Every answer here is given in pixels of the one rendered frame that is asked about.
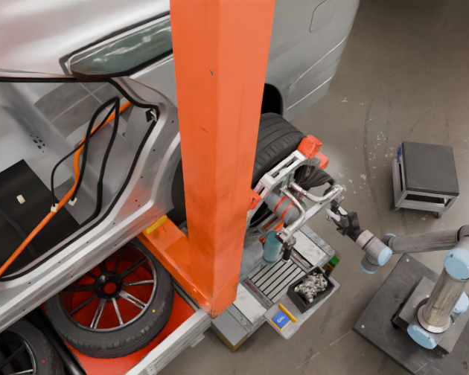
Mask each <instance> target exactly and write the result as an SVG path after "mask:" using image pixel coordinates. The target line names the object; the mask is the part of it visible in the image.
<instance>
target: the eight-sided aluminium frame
mask: <svg viewBox="0 0 469 375"><path fill-rule="evenodd" d="M292 162H294V163H293V164H291V165H290V166H289V167H288V168H287V169H286V170H284V171H283V172H282V173H280V174H279V175H278V176H276V177H275V178H273V177H274V176H275V175H276V174H278V172H279V171H280V170H281V169H283V168H284V167H286V166H288V165H289V164H290V163H292ZM320 164H321V159H320V158H319V157H317V156H316V155H315V156H314V157H313V158H310V159H308V157H307V156H305V155H304V154H303V153H301V152H300V151H299V150H297V151H295V152H293V153H291V155H290V156H288V157H287V158H286V159H285V160H283V161H282V162H281V163H280V164H278V165H277V166H276V167H274V168H273V169H272V170H271V171H269V172H268V173H266V174H265V175H264V176H263V177H262V178H261V179H260V180H259V183H258V184H257V185H256V187H255V188H254V191H255V192H256V193H257V194H259V193H260V191H261V190H262V188H263V187H265V189H264V190H263V192H262V193H261V195H260V197H262V199H261V201H260V202H259V203H258V204H257V206H256V207H255V209H253V210H249V211H248V212H247V218H246V229H245V234H244V241H243V243H244V244H245V243H248V242H252V241H256V240H261V239H262V238H264V237H265V236H266V235H267V233H268V232H269V231H271V230H273V229H274V228H275V227H276V226H277V225H279V224H280V223H281V222H282V220H281V219H280V218H278V219H277V220H276V221H274V222H273V223H272V224H271V225H269V226H268V227H267V228H266V229H263V227H264V226H266V225H267V224H269V223H270V222H271V221H272V220H274V219H275V218H276V217H277V216H276V215H275V214H274V213H272V214H271V215H270V216H269V217H267V218H266V219H265V220H264V221H263V222H262V223H261V224H259V225H258V226H256V227H254V228H250V227H249V224H250V220H251V218H252V216H253V215H254V214H255V212H256V211H257V210H258V209H259V207H260V206H261V204H262V203H263V201H264V200H265V199H266V198H267V196H268V195H269V193H270V192H271V190H272V189H273V188H274V187H275V186H276V185H277V184H278V183H280V182H281V181H282V180H283V179H285V178H286V177H288V176H289V175H290V174H291V173H292V172H293V171H295V170H296V169H297V168H298V167H300V166H302V165H305V166H304V171H303V174H302V177H301V180H300V181H299V183H300V182H301V181H303V182H305V181H306V179H307V178H308V176H309V174H310V173H312V171H313V170H314V169H316V168H318V167H319V165H320ZM311 167H312V168H311ZM310 169H311V170H310ZM299 183H298V184H299ZM303 197H304V196H303V195H301V194H299V195H298V198H300V199H302V198H303Z"/></svg>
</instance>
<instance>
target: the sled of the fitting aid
mask: <svg viewBox="0 0 469 375"><path fill-rule="evenodd" d="M262 254H263V252H262V253H261V254H259V255H258V256H257V257H256V258H255V259H254V260H253V261H252V262H251V263H250V264H248V265H247V266H246V267H245V268H244V269H242V270H241V271H240V275H239V280H238V284H239V283H240V282H241V281H243V280H244V279H245V278H246V277H247V276H249V275H250V274H251V273H252V272H253V271H254V270H256V269H257V268H258V267H259V266H260V265H261V264H262V263H263V261H262V258H261V257H262Z"/></svg>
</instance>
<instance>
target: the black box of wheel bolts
mask: <svg viewBox="0 0 469 375"><path fill-rule="evenodd" d="M334 287H335V286H334V284H333V283H332V282H331V280H330V279H329V278H328V277H327V276H326V274H325V273H324V272H323V271H322V270H321V269H320V268H319V267H318V266H317V267H315V268H314V269H312V270H310V271H309V272H308V273H307V274H305V275H303V276H302V277H300V278H299V279H298V280H297V281H295V282H293V283H292V284H290V285H289V288H288V290H287V295H288V297H289V298H290V299H291V301H292V302H293V303H294V304H295V305H296V307H297V308H298V309H299V311H300V312H301V313H302V314H303V313H305V312H306V311H308V310H309V309H310V308H311V307H313V306H314V305H316V304H318V303H319V302H320V301H321V300H322V299H324V298H326V297H327V296H328V295H330V294H331V292H332V290H333V288H334Z"/></svg>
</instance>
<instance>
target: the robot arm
mask: <svg viewBox="0 0 469 375"><path fill-rule="evenodd" d="M326 211H327V213H328V215H329V220H330V221H331V222H333V221H334V222H335V224H336V225H338V227H339V228H338V227H337V231H338V232H339V233H340V234H342V235H343V236H345V235H346V234H347V235H348V236H349V237H350V238H351V239H352V240H353V241H354V242H355V244H357V245H358V246H359V247H360V248H361V249H362V250H363V251H364V252H365V253H366V254H365V256H364V257H363V259H362V260H361V262H360V266H361V268H362V270H363V271H364V272H366V273H369V274H373V273H375V272H376V271H377V270H378V268H379V267H380V266H382V265H384V264H385V263H386V262H387V261H388V259H389V258H390V257H391V256H392V254H402V253H413V252H424V251H445V250H450V251H449V252H448V253H447V255H446V257H445V259H444V268H443V270H442V272H441V274H440V276H439V278H438V280H437V283H436V285H435V287H434V289H433V291H432V293H431V295H430V297H429V298H425V299H423V300H422V301H420V302H419V303H418V306H417V307H416V317H415V318H414V319H413V320H412V322H411V323H410V324H409V326H408V327H407V331H408V334H409V335H410V336H411V337H412V338H413V339H414V340H415V341H416V342H417V343H418V344H419V345H421V346H423V347H425V348H428V349H433V348H434V347H435V346H436V345H437V344H438V343H439V342H440V340H441V339H442V337H443V336H444V335H445V333H446V332H447V331H448V330H449V329H450V327H451V326H452V325H453V323H454V322H455V321H456V319H457V318H458V317H459V316H460V315H461V314H462V313H463V312H465V311H466V310H467V308H468V306H469V299H468V297H467V295H466V293H465V292H464V290H465V288H466V286H467V285H468V283H469V225H463V226H461V227H460V228H459V229H458V230H452V231H440V232H433V233H426V234H413V235H406V236H399V237H397V236H395V235H394V234H386V235H385V236H383V237H382V238H381V240H379V239H377V238H376V237H375V236H374V235H373V234H372V233H371V232H369V231H368V230H366V231H365V230H364V229H362V230H361V231H360V224H359V220H358V217H357V212H355V211H352V212H351V213H350V212H349V211H347V210H345V209H344V208H341V207H339V209H338V211H337V215H336V214H334V212H332V211H331V210H330V209H327V208H326ZM338 215H341V216H342V217H344V219H341V220H339V216H338ZM339 230H340V231H341V230H342V233H341V232H340V231H339Z"/></svg>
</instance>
